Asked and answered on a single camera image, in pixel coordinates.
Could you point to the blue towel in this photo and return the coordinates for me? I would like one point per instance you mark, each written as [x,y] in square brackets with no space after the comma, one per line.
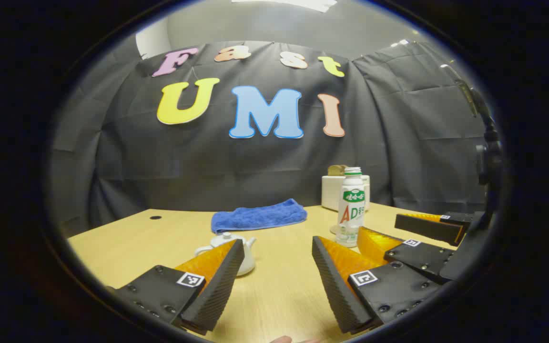
[255,216]

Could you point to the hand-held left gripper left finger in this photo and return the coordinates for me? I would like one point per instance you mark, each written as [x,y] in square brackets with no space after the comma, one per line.
[217,290]

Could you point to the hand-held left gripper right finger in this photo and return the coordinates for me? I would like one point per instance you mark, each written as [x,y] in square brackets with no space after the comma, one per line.
[336,290]

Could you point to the white teacup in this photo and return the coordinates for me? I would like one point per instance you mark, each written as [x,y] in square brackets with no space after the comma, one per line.
[248,262]

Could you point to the white toaster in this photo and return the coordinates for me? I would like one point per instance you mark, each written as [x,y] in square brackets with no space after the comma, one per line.
[329,193]

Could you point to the brown toast slice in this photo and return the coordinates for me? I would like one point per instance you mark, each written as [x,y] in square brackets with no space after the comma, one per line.
[335,170]

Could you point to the white water bottle green label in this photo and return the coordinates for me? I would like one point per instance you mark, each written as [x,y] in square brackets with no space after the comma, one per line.
[350,209]

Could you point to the black backdrop cloth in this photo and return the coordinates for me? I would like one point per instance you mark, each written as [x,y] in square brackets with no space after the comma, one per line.
[208,166]

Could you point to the ceiling light panel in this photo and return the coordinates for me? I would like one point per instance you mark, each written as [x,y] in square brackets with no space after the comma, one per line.
[303,4]

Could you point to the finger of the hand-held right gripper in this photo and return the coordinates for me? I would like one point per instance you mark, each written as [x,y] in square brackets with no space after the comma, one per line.
[427,228]
[422,259]

